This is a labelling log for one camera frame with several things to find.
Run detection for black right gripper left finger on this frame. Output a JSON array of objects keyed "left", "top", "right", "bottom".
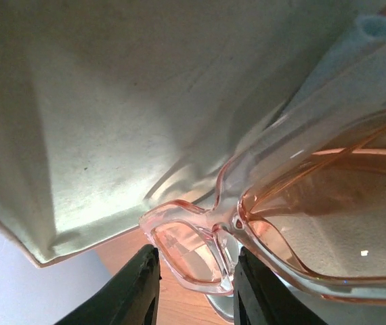
[{"left": 56, "top": 244, "right": 161, "bottom": 325}]

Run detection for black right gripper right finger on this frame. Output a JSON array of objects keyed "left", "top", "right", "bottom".
[{"left": 233, "top": 247, "right": 325, "bottom": 325}]

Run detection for orange transparent sunglasses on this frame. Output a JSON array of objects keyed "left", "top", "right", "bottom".
[{"left": 140, "top": 92, "right": 386, "bottom": 305}]

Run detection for white pink glasses case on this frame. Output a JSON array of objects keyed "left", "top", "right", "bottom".
[{"left": 0, "top": 1, "right": 386, "bottom": 324}]

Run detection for light blue cleaning cloth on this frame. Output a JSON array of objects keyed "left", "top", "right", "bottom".
[{"left": 282, "top": 16, "right": 386, "bottom": 132}]

